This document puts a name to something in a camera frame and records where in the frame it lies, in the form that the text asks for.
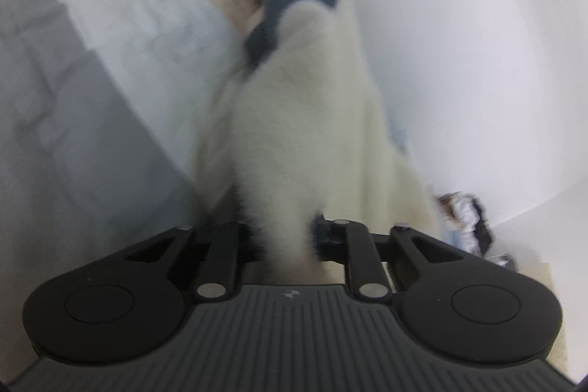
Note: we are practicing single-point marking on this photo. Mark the pastel patchwork quilt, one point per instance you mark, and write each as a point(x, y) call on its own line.
point(115, 75)

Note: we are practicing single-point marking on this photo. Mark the silver metal object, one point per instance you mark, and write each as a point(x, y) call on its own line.
point(503, 262)

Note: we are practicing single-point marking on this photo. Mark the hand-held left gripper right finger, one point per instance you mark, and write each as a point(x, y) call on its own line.
point(321, 238)

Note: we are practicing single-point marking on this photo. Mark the pile of crumpled clothes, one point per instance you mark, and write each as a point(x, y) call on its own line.
point(466, 217)

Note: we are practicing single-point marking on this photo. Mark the cream textured rug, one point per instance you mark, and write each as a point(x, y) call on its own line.
point(546, 295)

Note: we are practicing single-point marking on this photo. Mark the cream blue striped fleece sweater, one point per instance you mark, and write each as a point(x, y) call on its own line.
point(298, 135)

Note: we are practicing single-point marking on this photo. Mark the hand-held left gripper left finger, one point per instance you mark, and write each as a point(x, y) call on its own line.
point(225, 247)

